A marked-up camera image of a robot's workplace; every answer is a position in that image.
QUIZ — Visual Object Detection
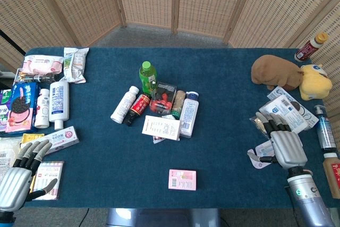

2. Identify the white green snack bag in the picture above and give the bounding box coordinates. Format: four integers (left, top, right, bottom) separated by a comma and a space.
59, 47, 90, 84

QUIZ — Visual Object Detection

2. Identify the red candy pack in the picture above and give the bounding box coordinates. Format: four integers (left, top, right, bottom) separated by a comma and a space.
149, 81, 177, 116

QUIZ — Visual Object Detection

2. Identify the woven bamboo folding screen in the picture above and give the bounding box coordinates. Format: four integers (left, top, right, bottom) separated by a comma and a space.
0, 0, 340, 121

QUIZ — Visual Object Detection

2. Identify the white blue snack pack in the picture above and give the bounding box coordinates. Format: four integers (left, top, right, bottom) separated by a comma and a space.
259, 95, 310, 134

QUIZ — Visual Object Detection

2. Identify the blue cookie package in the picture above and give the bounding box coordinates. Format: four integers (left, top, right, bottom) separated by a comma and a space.
5, 82, 40, 134

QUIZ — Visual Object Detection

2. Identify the small pink box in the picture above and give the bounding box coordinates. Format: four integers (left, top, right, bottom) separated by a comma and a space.
168, 169, 197, 191

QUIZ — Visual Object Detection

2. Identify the white flat lotion bottle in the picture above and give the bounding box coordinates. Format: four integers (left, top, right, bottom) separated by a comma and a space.
179, 91, 200, 138

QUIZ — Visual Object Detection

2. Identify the purple green snack pack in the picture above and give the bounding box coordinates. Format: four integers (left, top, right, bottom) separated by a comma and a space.
0, 89, 13, 133

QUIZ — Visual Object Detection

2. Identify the brown plush toy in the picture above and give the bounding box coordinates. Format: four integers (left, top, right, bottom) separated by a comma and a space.
251, 54, 305, 91

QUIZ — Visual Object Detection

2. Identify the white plastic bag pack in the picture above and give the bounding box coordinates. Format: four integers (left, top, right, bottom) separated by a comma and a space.
0, 136, 23, 179

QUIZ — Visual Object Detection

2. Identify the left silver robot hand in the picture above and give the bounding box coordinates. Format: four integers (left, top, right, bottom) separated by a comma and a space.
0, 139, 58, 214

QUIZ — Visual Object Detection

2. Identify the green tea bottle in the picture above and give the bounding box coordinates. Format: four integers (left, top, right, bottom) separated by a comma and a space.
139, 61, 158, 97

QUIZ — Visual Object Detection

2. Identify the yellow plush toy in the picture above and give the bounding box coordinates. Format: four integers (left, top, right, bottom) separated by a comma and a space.
299, 64, 333, 102

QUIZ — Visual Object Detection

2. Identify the brown green cylinder can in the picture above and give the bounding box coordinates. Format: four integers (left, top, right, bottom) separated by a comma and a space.
171, 90, 186, 120

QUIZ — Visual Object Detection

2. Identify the white pink yogurt bottle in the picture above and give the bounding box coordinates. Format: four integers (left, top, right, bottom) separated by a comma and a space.
34, 88, 50, 129

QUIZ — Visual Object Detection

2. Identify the yellow snack packet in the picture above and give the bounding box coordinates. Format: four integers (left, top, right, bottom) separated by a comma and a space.
20, 133, 45, 144

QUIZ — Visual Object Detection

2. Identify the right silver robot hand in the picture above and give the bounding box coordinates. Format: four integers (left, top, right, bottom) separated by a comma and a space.
247, 112, 308, 170

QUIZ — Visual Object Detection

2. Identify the pastel pens pack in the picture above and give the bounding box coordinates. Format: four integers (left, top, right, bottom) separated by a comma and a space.
31, 161, 65, 201

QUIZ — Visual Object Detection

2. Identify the white cookie package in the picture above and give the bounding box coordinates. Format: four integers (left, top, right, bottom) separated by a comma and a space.
267, 86, 320, 128

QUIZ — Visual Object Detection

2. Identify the white printed carton box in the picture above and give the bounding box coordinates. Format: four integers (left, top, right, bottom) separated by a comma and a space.
141, 115, 181, 141

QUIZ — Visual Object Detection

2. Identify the large white shampoo bottle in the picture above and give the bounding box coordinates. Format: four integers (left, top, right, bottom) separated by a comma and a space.
48, 80, 70, 131

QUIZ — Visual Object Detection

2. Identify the brown juice bottle white cap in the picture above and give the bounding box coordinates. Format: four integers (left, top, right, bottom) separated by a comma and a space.
322, 152, 340, 199

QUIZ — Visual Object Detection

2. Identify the pink wet wipes pack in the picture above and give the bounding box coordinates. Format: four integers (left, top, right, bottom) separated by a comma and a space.
22, 55, 64, 75

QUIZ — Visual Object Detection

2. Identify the clear plastic blister pack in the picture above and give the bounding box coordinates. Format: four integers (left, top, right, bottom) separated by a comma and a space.
247, 116, 277, 170

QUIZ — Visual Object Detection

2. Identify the small white bottle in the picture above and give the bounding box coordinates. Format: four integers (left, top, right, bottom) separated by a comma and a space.
110, 85, 140, 124

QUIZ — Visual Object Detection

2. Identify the dark red label bottle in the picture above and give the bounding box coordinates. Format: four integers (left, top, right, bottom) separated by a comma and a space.
123, 93, 151, 127

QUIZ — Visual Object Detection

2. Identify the red bottle with yellow cap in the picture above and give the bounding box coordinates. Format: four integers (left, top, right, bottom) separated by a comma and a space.
294, 32, 329, 63

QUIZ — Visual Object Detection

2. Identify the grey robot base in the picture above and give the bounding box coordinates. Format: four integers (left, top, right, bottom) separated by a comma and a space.
106, 207, 221, 227

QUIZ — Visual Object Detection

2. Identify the pink white toothpaste box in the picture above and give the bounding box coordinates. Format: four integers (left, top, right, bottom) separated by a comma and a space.
28, 126, 80, 155

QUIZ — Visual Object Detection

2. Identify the blue pump bottle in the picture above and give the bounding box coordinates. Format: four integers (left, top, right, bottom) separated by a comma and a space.
313, 104, 337, 151

